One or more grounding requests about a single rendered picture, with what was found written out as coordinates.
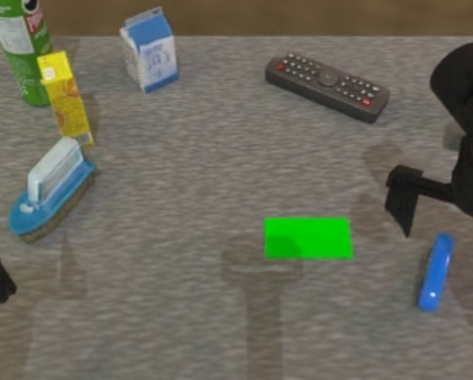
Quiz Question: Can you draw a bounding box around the blue oblong object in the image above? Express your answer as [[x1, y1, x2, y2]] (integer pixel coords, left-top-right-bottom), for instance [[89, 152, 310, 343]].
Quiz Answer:
[[416, 232, 456, 313]]

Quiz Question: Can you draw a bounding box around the green rectangle pad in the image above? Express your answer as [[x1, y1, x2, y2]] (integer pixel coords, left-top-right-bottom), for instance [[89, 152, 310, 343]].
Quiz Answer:
[[263, 217, 354, 261]]

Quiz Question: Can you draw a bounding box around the blue scrubbing brush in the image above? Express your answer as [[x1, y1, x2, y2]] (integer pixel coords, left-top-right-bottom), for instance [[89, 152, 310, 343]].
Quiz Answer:
[[8, 136, 98, 245]]

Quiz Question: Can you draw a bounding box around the black remote control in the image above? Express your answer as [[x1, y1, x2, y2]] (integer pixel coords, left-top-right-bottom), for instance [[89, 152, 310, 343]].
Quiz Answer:
[[264, 51, 391, 124]]

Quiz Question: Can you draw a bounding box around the yellow juice carton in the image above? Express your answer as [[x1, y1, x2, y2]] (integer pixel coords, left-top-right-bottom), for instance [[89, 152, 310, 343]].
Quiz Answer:
[[36, 50, 96, 149]]

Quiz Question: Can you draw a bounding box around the green Pringles can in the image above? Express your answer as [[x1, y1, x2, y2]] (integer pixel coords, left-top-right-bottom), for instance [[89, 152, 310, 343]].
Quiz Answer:
[[0, 0, 54, 108]]

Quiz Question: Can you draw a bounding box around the blue white milk carton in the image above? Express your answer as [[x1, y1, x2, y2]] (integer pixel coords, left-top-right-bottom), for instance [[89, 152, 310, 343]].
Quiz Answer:
[[119, 6, 180, 95]]

